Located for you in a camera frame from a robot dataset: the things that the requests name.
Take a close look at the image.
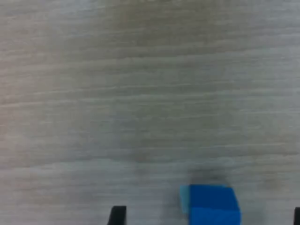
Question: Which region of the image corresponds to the small tape patch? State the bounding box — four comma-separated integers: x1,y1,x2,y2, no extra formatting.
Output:
179,184,192,213

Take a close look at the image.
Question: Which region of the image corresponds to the small blue cube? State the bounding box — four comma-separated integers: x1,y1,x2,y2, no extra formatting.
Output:
187,184,242,225

